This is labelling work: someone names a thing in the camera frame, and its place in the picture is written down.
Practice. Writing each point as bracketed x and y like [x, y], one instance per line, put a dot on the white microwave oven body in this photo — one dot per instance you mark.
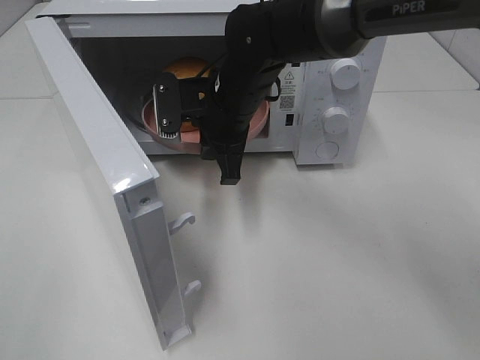
[125, 45]

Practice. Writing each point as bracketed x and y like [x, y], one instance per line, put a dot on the white microwave door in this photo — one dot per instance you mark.
[120, 179]

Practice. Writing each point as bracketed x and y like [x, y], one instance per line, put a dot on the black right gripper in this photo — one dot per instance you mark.
[224, 101]

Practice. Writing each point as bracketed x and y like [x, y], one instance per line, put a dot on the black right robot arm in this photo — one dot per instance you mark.
[262, 38]

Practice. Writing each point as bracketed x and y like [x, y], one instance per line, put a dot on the warning label sticker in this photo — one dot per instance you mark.
[289, 86]

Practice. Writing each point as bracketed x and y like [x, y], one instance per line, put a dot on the burger with sesame bun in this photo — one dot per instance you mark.
[183, 68]

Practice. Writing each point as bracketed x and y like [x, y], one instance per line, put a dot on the white timer knob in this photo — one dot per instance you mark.
[335, 120]

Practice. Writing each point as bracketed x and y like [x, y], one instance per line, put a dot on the round white door button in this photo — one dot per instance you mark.
[327, 151]

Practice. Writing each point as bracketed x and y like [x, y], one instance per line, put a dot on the pink round plate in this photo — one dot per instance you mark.
[187, 142]

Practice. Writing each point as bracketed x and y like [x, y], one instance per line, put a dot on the upper white power knob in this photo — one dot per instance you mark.
[345, 73]

